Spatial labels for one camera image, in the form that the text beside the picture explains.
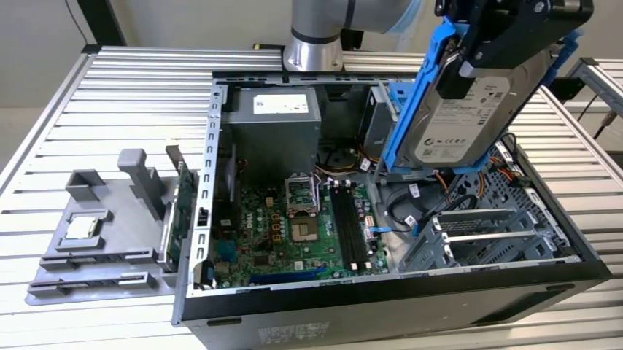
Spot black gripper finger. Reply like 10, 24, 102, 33
436, 0, 461, 18
434, 0, 550, 100

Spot hard disk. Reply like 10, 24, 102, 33
381, 16, 585, 179

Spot orange red disk power wire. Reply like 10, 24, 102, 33
434, 155, 525, 201

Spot metal slat side table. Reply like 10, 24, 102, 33
562, 57, 623, 154

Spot blue plastic drive latch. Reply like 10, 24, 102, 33
386, 82, 420, 121

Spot grey metal drive cage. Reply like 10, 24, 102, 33
358, 82, 441, 184

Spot black round fan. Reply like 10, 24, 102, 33
320, 145, 361, 171

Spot grey power supply unit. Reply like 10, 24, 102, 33
222, 85, 322, 183

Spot metal socket cover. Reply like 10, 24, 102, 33
284, 171, 320, 216

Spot metal locking lever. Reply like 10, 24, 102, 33
313, 174, 325, 217

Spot black RAM slot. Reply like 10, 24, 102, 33
341, 184, 366, 270
332, 184, 354, 270
336, 184, 360, 270
345, 184, 373, 270

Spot CPU socket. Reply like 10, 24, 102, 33
289, 217, 322, 244

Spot green motherboard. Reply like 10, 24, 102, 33
208, 180, 390, 289

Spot green graphics card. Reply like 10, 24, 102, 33
162, 145, 200, 273

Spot black open PC case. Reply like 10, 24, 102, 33
169, 71, 613, 350

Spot blue expansion slot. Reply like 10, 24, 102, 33
248, 268, 328, 286

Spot grey parts rack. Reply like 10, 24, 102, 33
23, 147, 204, 307

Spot silver CPU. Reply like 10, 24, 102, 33
65, 215, 102, 240

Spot black table clamp bracket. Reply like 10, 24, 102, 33
548, 75, 585, 100

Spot thin cable with plug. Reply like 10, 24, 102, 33
577, 93, 614, 139

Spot yellow black power wire bundle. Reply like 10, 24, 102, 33
313, 162, 364, 178

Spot thick black cable white labels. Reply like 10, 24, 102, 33
386, 184, 480, 234

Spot black frame post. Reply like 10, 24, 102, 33
75, 0, 128, 47

